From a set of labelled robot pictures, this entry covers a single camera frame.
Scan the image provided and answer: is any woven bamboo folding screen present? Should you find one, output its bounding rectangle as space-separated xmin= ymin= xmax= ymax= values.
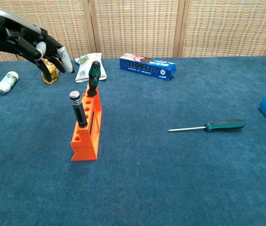
xmin=0 ymin=0 xmax=266 ymax=64

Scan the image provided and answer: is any gold snack package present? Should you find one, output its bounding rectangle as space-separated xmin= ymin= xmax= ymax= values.
xmin=41 ymin=58 xmax=61 ymax=85

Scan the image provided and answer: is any black silver precision screwdriver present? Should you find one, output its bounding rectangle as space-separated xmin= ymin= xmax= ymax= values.
xmin=69 ymin=90 xmax=89 ymax=129

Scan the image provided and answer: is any white green small bottle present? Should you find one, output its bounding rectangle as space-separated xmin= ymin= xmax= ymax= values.
xmin=0 ymin=71 xmax=20 ymax=95

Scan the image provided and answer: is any small green black screwdriver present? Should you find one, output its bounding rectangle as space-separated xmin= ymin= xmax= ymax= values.
xmin=86 ymin=60 xmax=101 ymax=97

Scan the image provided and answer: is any large green black screwdriver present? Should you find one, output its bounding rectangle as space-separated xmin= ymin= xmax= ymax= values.
xmin=167 ymin=119 xmax=245 ymax=133

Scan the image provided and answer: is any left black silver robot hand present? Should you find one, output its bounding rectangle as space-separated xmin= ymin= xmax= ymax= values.
xmin=0 ymin=3 xmax=75 ymax=83

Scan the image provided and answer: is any orange screwdriver rack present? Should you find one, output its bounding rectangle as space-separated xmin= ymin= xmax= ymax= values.
xmin=71 ymin=81 xmax=103 ymax=161

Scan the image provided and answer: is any blue felt table cover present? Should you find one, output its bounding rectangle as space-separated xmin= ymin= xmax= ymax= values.
xmin=0 ymin=55 xmax=266 ymax=226

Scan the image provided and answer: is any white snack bag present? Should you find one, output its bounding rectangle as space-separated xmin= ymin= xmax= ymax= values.
xmin=74 ymin=52 xmax=107 ymax=83

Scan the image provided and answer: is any long blue cookie box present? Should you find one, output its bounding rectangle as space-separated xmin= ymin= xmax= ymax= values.
xmin=119 ymin=53 xmax=177 ymax=82

